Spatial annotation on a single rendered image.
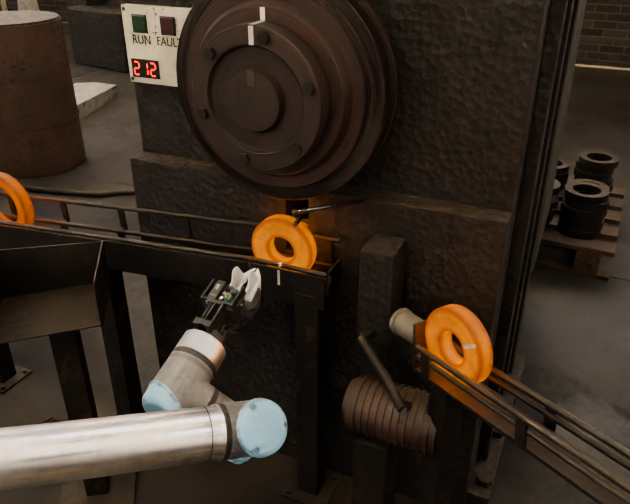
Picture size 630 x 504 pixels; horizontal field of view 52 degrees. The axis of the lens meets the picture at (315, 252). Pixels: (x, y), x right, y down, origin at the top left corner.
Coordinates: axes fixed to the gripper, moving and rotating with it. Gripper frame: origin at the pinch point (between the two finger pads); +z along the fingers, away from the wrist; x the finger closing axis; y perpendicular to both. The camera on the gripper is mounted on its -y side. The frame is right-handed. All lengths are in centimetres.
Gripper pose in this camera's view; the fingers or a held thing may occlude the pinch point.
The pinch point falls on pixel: (254, 275)
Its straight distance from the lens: 137.9
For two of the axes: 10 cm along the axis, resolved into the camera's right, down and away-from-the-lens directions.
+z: 3.8, -6.8, 6.2
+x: -9.1, -1.9, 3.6
